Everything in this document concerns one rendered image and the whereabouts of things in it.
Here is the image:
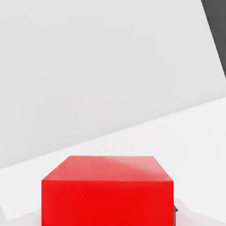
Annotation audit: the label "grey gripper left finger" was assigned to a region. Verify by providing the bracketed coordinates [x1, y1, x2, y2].
[26, 207, 42, 226]

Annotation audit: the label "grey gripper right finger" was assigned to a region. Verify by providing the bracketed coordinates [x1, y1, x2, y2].
[173, 199, 198, 226]

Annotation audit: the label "small red cube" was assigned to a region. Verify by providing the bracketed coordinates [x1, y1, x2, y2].
[41, 155, 175, 226]

